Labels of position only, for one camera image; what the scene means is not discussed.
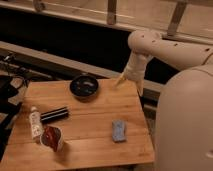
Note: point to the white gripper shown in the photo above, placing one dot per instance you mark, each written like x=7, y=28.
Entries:
x=134, y=71

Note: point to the blue sponge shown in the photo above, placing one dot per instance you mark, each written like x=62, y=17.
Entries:
x=118, y=131

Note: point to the black rectangular case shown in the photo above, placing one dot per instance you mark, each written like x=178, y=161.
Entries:
x=54, y=114

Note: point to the white plastic bottle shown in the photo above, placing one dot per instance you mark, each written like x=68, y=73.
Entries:
x=35, y=124

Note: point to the dark ceramic bowl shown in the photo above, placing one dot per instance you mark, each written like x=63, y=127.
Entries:
x=84, y=86

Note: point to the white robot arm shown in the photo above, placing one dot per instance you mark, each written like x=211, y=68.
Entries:
x=184, y=115

